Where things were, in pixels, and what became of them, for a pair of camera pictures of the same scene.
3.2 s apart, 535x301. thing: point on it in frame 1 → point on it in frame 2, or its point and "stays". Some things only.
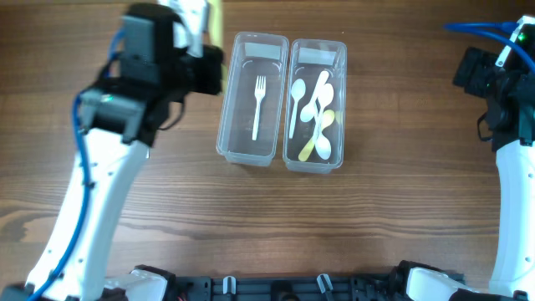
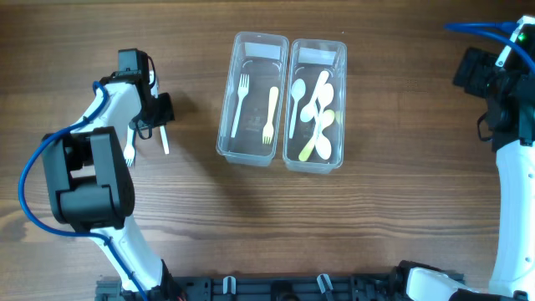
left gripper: (198, 73) → (169, 114)
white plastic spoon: (298, 91) stays
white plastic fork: (259, 93) → (242, 93)
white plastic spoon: (322, 146) stays
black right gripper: (475, 64) stays
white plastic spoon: (324, 99) stays
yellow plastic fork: (215, 15) → (268, 130)
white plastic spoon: (308, 111) stays
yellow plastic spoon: (327, 119) stays
